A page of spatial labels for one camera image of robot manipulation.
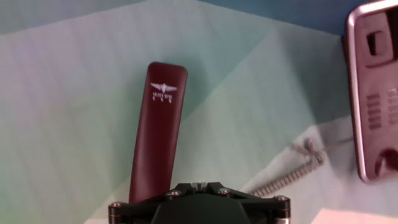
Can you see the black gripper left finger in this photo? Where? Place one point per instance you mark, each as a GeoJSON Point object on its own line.
{"type": "Point", "coordinates": [130, 210]}

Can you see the maroon telephone base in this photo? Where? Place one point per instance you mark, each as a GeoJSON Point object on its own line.
{"type": "Point", "coordinates": [373, 77]}

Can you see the blue green white tablecloth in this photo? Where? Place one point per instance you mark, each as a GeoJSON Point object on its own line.
{"type": "Point", "coordinates": [62, 109]}

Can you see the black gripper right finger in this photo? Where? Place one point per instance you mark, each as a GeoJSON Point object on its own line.
{"type": "Point", "coordinates": [267, 208]}

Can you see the maroon telephone handset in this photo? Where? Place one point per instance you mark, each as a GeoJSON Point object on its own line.
{"type": "Point", "coordinates": [158, 130]}

